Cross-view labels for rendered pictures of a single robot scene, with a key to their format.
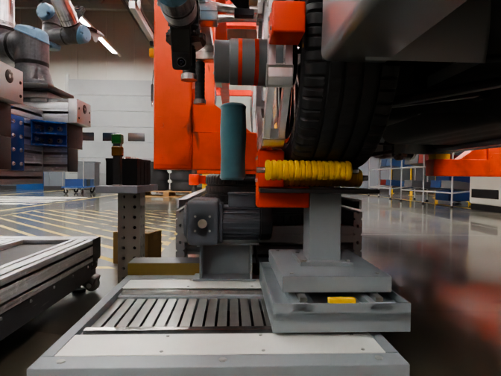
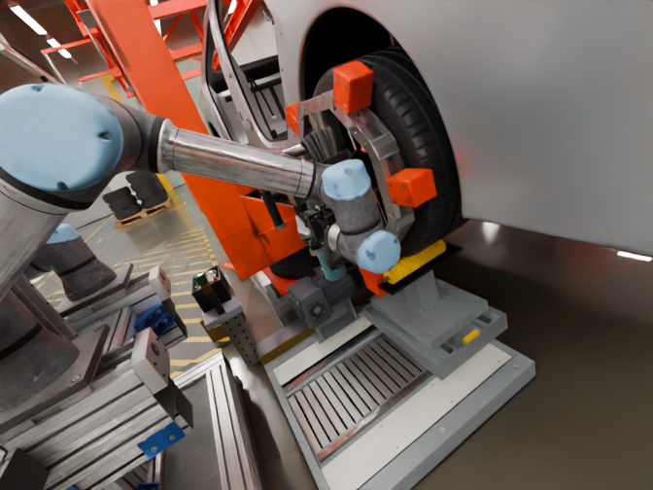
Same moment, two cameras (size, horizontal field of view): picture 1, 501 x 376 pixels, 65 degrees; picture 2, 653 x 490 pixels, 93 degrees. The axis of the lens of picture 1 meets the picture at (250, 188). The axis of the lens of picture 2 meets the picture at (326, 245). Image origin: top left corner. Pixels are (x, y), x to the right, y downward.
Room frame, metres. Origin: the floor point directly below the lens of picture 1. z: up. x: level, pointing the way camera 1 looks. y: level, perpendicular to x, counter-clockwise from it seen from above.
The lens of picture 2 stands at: (0.29, 0.36, 1.11)
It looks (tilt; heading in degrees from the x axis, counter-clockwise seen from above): 24 degrees down; 344
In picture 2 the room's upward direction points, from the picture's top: 21 degrees counter-clockwise
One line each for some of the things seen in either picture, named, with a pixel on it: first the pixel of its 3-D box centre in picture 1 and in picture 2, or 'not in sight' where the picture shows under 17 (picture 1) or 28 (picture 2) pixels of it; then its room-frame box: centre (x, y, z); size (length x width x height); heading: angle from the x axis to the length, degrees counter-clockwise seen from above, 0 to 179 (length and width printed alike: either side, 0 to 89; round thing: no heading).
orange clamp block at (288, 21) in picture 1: (285, 23); (410, 187); (0.93, -0.08, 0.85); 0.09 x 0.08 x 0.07; 3
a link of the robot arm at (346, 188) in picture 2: not in sight; (348, 194); (0.78, 0.15, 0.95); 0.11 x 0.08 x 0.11; 170
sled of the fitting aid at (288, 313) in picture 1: (320, 289); (427, 316); (1.25, -0.23, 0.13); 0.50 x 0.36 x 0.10; 3
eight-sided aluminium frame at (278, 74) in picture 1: (270, 63); (346, 180); (1.24, -0.06, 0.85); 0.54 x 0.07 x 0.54; 3
